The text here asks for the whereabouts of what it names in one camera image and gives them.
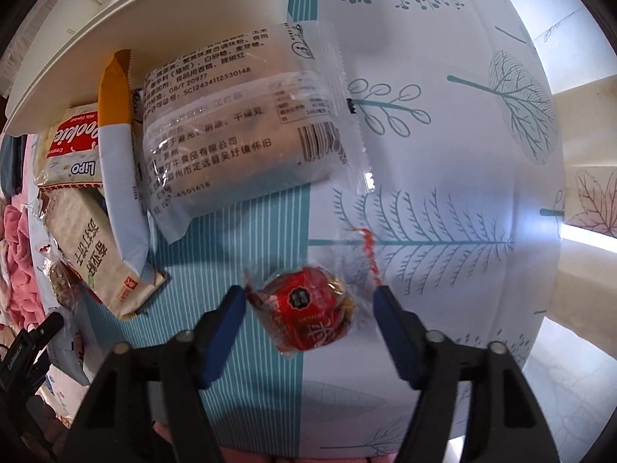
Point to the tree print tablecloth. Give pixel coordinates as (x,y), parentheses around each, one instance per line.
(434,154)

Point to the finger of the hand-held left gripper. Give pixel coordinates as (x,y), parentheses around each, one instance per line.
(48,325)

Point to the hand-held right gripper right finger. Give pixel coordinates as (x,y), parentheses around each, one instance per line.
(395,335)

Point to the dark blue cloth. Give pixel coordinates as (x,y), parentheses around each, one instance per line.
(9,164)

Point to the red and white cookie packet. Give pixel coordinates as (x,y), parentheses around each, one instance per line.
(72,140)

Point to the large clear snack packet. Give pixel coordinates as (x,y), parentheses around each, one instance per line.
(231,154)

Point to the red round snack packet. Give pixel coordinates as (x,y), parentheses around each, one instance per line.
(303,308)

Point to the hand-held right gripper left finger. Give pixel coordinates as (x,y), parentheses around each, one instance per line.
(226,333)

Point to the orange and white snack packet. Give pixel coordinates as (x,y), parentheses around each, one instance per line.
(118,154)

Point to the brown paper napkins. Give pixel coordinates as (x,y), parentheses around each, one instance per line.
(91,251)

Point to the pale blue snack packet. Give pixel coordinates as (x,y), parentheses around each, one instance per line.
(72,352)

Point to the white tray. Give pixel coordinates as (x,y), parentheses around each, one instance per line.
(144,9)

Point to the pink fluffy cloth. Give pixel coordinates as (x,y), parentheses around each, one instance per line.
(19,260)

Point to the small clear dark snack packet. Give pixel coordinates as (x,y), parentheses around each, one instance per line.
(60,277)

